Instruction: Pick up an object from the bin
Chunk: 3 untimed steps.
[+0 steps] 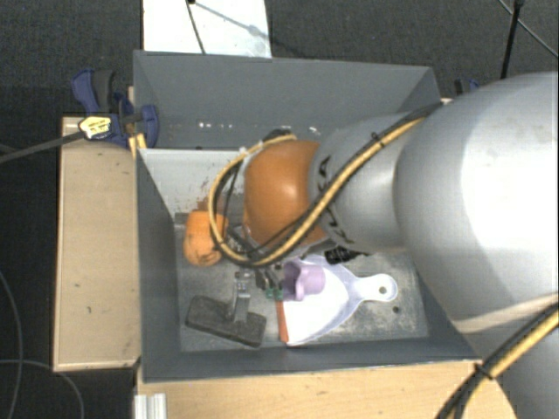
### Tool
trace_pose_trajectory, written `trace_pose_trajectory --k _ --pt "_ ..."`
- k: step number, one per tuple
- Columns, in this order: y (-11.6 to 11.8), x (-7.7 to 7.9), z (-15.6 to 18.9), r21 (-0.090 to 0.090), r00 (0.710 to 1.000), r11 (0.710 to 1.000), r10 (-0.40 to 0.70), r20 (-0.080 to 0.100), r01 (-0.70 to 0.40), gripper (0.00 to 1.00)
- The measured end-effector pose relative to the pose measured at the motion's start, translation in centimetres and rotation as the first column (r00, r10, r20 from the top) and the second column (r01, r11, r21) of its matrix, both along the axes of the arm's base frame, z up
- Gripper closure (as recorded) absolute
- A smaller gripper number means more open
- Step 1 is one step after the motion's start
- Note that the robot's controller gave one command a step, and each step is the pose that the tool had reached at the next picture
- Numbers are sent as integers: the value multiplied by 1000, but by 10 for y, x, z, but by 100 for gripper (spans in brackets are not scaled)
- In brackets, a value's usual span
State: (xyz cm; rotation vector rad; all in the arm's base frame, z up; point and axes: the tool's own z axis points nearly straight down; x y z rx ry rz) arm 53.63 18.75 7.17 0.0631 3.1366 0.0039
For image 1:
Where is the red-brown flat block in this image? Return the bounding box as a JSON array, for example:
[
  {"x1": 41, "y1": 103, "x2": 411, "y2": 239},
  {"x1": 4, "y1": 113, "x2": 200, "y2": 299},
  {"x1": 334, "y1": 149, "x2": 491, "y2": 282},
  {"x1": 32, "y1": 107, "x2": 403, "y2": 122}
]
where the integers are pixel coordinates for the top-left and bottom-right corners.
[{"x1": 275, "y1": 300, "x2": 290, "y2": 344}]

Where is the grey metal bin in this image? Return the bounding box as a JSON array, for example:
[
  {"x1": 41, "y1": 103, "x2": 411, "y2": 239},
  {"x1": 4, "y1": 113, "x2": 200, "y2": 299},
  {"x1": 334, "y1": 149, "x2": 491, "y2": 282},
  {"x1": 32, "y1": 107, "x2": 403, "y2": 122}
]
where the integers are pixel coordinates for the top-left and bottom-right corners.
[{"x1": 132, "y1": 49, "x2": 482, "y2": 384}]

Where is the orange toy fruit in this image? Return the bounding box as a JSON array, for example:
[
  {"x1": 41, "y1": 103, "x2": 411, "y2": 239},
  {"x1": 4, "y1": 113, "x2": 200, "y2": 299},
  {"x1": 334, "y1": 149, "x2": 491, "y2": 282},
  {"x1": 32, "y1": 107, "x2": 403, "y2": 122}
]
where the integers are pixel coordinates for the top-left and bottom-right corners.
[{"x1": 183, "y1": 209, "x2": 231, "y2": 268}]

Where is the black cylinder on white bracket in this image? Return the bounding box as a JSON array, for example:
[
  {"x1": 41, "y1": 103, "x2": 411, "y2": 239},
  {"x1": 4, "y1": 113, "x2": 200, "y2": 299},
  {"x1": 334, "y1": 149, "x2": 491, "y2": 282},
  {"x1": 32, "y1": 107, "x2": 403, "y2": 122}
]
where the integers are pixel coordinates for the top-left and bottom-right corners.
[{"x1": 323, "y1": 244, "x2": 370, "y2": 266}]

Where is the white plastic dustpan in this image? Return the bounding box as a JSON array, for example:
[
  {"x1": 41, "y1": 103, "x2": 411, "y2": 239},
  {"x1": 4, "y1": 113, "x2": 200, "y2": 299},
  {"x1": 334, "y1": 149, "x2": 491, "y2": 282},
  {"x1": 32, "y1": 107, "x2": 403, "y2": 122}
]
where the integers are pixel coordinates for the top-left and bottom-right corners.
[{"x1": 282, "y1": 253, "x2": 399, "y2": 347}]

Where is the dark green flat block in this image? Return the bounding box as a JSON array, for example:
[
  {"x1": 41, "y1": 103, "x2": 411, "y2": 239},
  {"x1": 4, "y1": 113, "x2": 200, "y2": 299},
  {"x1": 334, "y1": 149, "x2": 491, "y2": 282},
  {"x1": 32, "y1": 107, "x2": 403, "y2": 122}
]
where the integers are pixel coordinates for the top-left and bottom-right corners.
[{"x1": 184, "y1": 294, "x2": 268, "y2": 349}]

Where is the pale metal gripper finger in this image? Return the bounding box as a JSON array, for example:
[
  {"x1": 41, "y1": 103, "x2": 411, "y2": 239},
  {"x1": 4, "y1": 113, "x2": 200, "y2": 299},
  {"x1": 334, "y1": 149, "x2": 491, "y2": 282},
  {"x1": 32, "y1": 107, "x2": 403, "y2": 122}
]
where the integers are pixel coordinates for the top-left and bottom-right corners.
[
  {"x1": 227, "y1": 270, "x2": 245, "y2": 322},
  {"x1": 238, "y1": 270, "x2": 254, "y2": 323}
]

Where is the purple plastic cup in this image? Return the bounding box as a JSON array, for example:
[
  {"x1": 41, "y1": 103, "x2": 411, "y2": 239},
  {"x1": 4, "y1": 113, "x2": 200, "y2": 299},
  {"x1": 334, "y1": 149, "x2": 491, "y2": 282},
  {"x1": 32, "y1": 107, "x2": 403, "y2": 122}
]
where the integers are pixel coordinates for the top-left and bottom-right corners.
[{"x1": 282, "y1": 261, "x2": 327, "y2": 301}]

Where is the pale wood board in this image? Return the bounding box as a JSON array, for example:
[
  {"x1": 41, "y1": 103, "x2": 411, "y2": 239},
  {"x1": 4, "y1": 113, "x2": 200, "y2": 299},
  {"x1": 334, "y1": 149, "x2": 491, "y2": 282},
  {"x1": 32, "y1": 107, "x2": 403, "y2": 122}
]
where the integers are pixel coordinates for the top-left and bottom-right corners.
[{"x1": 52, "y1": 115, "x2": 143, "y2": 373}]

